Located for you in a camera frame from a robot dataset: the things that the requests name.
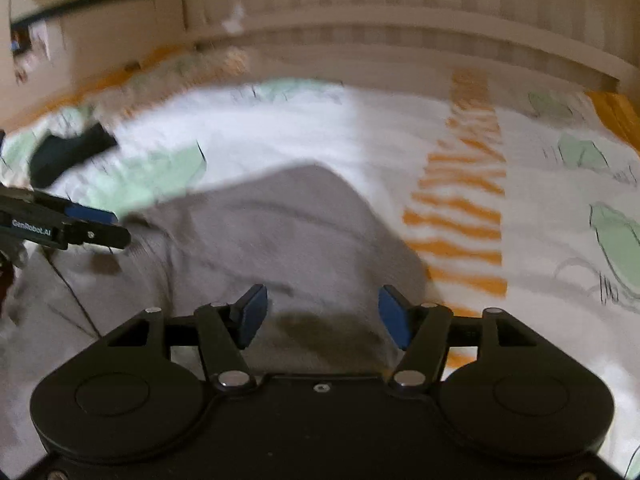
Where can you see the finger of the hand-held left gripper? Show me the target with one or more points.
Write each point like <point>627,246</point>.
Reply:
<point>90,214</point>
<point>100,236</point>

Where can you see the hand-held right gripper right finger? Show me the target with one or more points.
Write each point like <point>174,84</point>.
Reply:
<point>395,320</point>

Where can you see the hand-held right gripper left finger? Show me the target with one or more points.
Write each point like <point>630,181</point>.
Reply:
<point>252,316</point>

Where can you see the grey hoodie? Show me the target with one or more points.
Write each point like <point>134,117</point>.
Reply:
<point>280,240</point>

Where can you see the black cloth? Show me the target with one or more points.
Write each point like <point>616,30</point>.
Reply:
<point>65,155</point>

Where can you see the white leaf-print duvet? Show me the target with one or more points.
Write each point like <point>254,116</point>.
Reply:
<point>350,135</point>

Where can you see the orange bed sheet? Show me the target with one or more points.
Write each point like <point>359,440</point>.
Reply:
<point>617,115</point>

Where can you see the cream wooden bed frame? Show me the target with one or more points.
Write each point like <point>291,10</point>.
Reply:
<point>400,10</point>

